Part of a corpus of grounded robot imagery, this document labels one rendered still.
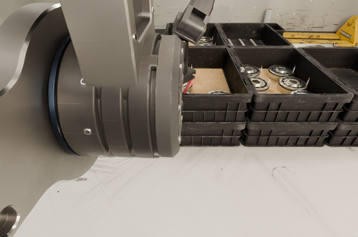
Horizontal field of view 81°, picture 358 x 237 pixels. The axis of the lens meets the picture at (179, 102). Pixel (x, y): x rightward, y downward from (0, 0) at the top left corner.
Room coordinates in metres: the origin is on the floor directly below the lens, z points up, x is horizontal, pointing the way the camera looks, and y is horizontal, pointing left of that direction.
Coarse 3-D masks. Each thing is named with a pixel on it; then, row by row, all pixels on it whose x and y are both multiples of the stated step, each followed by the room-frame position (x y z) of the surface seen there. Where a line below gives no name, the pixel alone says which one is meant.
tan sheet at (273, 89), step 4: (264, 72) 0.85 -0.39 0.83; (260, 76) 0.82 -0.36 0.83; (264, 76) 0.82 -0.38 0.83; (272, 80) 0.78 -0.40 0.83; (272, 84) 0.75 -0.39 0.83; (276, 84) 0.75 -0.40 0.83; (272, 88) 0.72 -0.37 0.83; (276, 88) 0.72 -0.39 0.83; (268, 92) 0.69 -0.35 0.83; (272, 92) 0.69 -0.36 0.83; (276, 92) 0.69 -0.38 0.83; (280, 92) 0.69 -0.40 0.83
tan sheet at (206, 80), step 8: (200, 72) 0.85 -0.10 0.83; (208, 72) 0.85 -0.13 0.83; (216, 72) 0.85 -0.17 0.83; (200, 80) 0.78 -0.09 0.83; (208, 80) 0.78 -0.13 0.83; (216, 80) 0.78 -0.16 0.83; (224, 80) 0.78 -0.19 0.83; (192, 88) 0.72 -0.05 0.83; (200, 88) 0.72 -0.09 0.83; (208, 88) 0.72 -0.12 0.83; (216, 88) 0.72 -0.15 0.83; (224, 88) 0.72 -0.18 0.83
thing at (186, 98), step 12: (192, 48) 0.90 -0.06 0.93; (204, 48) 0.90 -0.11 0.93; (216, 48) 0.90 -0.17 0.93; (228, 48) 0.89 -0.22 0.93; (240, 72) 0.66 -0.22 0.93; (192, 96) 0.51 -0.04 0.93; (204, 96) 0.51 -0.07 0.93; (216, 96) 0.51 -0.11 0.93; (228, 96) 0.51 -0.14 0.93; (240, 96) 0.51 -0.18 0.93; (252, 96) 0.52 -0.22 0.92
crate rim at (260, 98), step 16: (240, 48) 0.90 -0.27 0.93; (256, 48) 0.90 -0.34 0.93; (272, 48) 0.90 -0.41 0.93; (288, 48) 0.90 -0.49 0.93; (240, 64) 0.74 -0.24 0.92; (336, 80) 0.60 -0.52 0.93; (256, 96) 0.52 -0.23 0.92; (272, 96) 0.51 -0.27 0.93; (288, 96) 0.51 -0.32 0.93; (304, 96) 0.51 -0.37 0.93; (320, 96) 0.51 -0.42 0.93; (336, 96) 0.51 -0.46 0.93; (352, 96) 0.51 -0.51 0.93
